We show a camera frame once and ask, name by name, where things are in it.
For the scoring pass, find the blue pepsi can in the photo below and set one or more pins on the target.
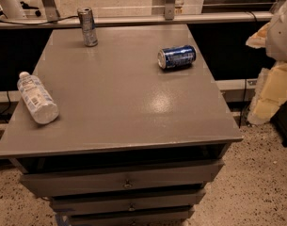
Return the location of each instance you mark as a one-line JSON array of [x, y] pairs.
[[174, 57]]

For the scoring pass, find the clear plastic water bottle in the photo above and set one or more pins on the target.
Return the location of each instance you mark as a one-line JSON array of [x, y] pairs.
[[39, 102]]

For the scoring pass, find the top grey drawer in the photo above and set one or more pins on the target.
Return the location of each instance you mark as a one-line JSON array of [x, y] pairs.
[[78, 182]]

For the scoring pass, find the silver tall drink can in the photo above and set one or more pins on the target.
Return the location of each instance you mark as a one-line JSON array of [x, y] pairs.
[[86, 19]]

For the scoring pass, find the grey drawer cabinet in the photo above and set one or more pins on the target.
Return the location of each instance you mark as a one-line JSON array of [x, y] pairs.
[[118, 108]]

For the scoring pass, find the middle grey drawer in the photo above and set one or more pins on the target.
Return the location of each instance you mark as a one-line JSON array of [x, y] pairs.
[[128, 202]]

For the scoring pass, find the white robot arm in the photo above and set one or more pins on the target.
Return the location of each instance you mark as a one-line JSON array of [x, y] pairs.
[[276, 37]]

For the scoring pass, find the bottom grey drawer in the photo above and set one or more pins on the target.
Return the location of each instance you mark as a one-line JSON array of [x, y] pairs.
[[135, 218]]

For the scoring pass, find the grey drawer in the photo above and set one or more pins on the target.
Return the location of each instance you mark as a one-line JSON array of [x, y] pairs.
[[128, 202], [135, 218], [78, 182]]

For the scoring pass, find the yellow foam block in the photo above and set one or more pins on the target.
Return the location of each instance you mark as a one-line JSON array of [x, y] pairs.
[[270, 94]]

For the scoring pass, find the grey metal railing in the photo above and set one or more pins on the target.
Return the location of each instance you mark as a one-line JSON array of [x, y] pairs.
[[203, 18]]

